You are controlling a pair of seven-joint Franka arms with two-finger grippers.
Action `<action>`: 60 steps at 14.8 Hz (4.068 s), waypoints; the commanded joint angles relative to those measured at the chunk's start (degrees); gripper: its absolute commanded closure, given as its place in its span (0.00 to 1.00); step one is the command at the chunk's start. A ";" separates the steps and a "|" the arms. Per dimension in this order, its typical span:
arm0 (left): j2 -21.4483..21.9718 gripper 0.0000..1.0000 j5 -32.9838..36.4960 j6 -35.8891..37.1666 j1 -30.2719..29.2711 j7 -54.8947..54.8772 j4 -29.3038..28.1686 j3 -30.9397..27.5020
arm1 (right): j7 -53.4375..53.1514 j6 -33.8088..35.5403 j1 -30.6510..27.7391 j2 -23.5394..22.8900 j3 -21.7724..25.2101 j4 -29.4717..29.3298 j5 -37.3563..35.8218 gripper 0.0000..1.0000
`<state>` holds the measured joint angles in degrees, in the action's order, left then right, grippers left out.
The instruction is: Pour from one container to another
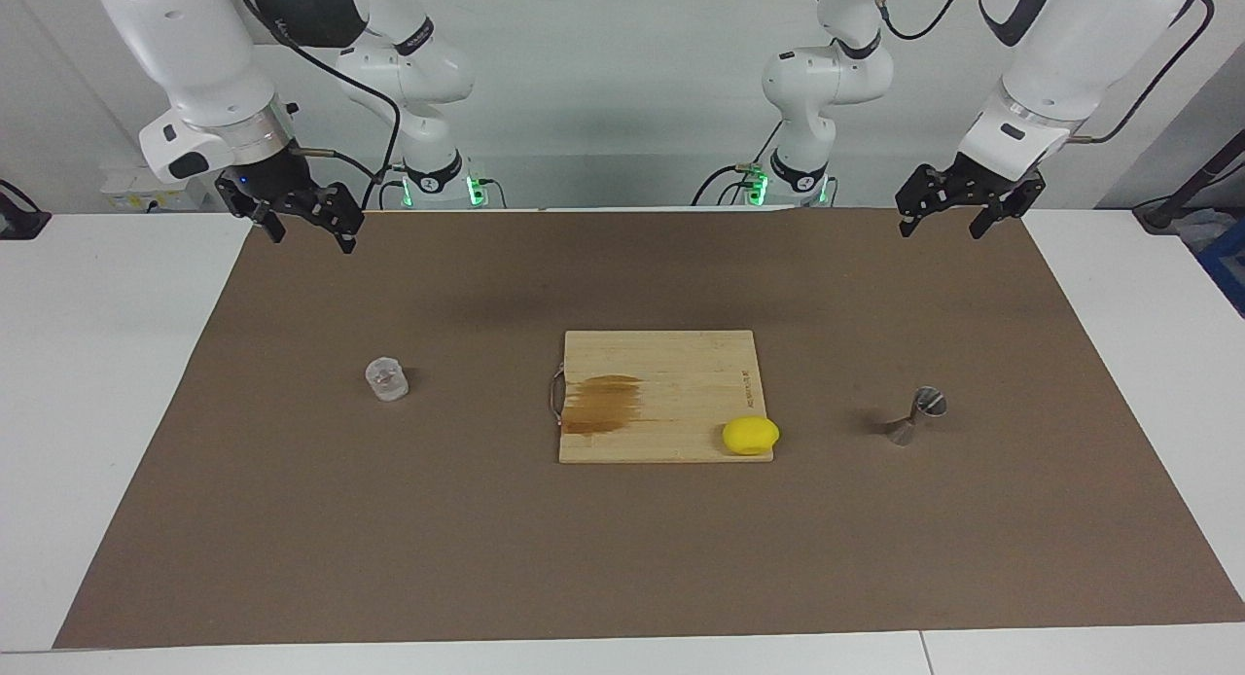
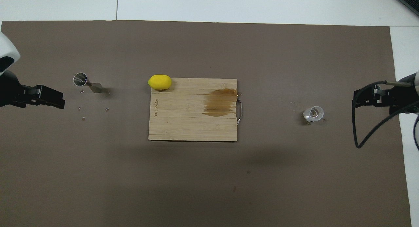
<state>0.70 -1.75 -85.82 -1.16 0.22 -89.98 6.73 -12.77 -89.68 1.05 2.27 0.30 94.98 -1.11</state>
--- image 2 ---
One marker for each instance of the steel double jigger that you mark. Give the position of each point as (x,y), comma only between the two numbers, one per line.
(80,79)

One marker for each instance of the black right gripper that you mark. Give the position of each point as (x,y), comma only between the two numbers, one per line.
(397,94)

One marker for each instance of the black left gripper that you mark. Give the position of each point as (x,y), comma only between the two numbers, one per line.
(13,88)

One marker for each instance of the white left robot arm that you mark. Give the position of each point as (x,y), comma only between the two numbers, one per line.
(6,47)

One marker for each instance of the wooden cutting board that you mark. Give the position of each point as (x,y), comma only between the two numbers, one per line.
(186,112)

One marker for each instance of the yellow lemon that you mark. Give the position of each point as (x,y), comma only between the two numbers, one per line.
(159,82)

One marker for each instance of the brown table mat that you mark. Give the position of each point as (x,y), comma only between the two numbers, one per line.
(196,181)

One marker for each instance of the small clear glass cup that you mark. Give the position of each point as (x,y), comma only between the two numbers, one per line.
(313,113)

